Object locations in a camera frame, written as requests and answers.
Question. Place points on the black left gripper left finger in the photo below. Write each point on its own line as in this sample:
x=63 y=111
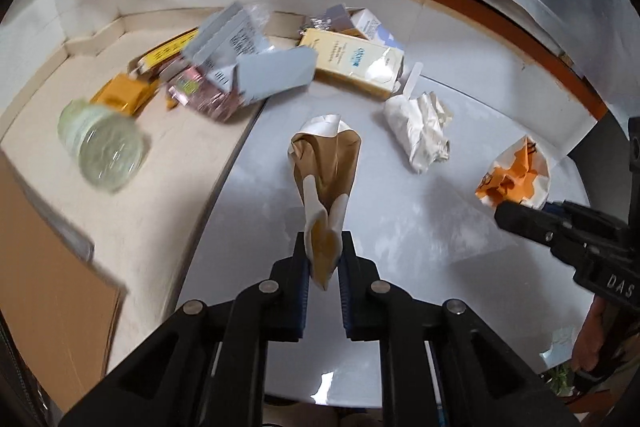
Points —
x=206 y=364

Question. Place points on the person right hand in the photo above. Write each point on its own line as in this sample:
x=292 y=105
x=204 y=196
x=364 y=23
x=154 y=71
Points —
x=590 y=339

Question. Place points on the grey folded cardboard piece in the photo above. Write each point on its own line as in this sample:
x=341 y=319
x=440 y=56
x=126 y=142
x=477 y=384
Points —
x=263 y=75

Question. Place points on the orange white paper bag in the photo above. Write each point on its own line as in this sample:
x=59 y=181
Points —
x=520 y=174

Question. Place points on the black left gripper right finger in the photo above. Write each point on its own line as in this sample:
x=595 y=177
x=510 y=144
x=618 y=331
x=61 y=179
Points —
x=441 y=365

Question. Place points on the crumpled white paper wrapper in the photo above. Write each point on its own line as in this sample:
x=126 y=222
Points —
x=418 y=126

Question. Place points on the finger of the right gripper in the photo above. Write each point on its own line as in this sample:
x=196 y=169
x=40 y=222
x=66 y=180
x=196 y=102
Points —
x=536 y=225

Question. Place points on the crumpled silver foil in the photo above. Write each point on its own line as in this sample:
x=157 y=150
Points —
x=337 y=19

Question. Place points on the clear plastic cup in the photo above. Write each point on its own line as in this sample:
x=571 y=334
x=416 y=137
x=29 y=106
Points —
x=108 y=147

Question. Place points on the pink foil snack packet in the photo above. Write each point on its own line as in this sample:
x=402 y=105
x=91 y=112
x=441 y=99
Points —
x=191 y=89

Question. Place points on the cream yellow carton box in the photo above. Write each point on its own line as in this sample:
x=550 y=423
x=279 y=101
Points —
x=367 y=65

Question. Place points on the yellow black flat box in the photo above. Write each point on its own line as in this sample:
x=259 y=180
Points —
x=162 y=53

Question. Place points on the small white blue carton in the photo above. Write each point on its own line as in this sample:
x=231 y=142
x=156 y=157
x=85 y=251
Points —
x=368 y=26

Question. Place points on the brown paper cone wrapper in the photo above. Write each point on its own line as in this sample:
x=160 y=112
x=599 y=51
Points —
x=324 y=155

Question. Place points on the brown cardboard sheet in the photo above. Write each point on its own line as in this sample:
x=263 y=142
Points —
x=60 y=312

